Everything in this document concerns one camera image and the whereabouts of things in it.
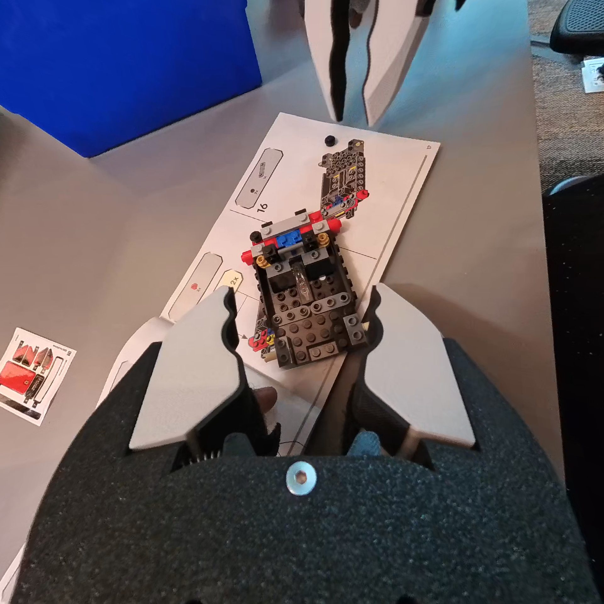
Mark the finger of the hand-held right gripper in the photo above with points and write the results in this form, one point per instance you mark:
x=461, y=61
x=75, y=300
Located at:
x=401, y=52
x=321, y=52

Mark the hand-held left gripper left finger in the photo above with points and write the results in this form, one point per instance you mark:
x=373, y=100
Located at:
x=188, y=373

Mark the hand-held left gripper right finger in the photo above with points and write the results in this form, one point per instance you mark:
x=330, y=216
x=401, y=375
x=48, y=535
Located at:
x=415, y=377

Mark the black lego car model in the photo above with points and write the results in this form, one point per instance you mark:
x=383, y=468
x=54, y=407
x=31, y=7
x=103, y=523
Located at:
x=306, y=325

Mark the person's left hand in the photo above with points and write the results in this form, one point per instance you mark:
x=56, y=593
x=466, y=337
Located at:
x=265, y=398

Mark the black mesh office chair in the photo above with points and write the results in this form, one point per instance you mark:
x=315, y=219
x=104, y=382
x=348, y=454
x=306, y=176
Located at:
x=583, y=23

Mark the lego instruction booklet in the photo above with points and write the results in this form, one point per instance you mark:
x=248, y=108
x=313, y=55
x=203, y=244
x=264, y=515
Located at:
x=401, y=188

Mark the lego sticker sheet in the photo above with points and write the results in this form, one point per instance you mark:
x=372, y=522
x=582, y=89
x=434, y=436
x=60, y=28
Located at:
x=28, y=373

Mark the white floor power outlet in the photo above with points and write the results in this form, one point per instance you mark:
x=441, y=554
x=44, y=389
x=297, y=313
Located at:
x=592, y=80

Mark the blue storage box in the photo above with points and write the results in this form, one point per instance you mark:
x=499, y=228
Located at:
x=118, y=71

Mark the dark speckled chair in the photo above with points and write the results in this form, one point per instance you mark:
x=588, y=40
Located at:
x=580, y=306

